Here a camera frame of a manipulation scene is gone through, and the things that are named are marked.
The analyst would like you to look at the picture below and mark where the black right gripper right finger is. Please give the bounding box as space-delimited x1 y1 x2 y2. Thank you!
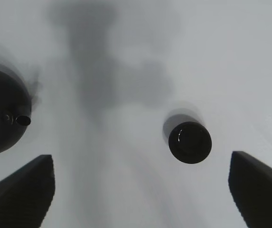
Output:
228 151 272 228

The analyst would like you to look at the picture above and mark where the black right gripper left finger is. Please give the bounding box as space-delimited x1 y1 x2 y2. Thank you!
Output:
0 155 55 228

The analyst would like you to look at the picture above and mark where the black round teapot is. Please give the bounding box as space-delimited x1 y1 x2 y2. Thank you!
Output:
0 70 32 153

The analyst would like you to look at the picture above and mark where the small black teacup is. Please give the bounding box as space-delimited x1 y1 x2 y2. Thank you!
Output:
168 122 212 164

